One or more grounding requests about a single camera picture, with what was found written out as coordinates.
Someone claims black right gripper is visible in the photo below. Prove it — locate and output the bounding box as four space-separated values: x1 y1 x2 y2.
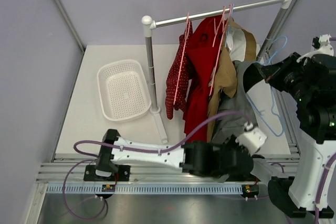
263 53 313 105

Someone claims grey pleated skirt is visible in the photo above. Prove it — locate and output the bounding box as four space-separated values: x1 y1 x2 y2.
207 61 262 144

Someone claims light blue wire hanger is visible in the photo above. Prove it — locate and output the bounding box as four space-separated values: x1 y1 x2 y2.
246 35 288 137

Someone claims tan skirt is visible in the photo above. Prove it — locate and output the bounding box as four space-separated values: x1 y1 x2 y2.
206 23 257 141

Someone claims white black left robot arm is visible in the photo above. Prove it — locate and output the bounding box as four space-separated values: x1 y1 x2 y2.
94 129 254 180

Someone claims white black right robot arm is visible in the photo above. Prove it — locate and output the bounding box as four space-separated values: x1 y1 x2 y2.
244 52 335 223

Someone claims pink hanger middle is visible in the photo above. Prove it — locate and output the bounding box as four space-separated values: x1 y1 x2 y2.
209 6 226 97

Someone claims red skirt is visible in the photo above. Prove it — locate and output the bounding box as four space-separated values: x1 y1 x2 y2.
183 15 222 135

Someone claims pink hanger left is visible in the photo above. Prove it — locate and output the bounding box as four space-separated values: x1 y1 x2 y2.
173 13 190 105

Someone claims red polka dot garment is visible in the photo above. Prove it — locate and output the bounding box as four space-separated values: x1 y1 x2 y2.
165 35 194 120

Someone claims white perforated plastic basket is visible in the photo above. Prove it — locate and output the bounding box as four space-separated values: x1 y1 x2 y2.
97 59 151 123

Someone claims silver clothes rack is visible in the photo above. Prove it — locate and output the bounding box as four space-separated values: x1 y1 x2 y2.
141 0 293 144

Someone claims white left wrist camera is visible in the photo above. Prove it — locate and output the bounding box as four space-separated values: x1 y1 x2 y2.
235 122 267 156

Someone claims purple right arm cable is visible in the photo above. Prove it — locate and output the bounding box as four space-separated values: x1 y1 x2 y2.
285 35 336 224

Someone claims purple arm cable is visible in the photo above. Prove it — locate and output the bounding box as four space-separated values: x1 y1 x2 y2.
285 35 336 224
61 111 253 221

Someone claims aluminium mounting rail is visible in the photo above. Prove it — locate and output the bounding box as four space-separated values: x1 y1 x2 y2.
36 152 300 184

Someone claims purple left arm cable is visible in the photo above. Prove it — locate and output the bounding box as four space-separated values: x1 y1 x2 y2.
61 111 253 221

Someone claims white slotted cable duct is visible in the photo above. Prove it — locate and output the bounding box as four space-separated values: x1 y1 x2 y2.
46 183 243 195

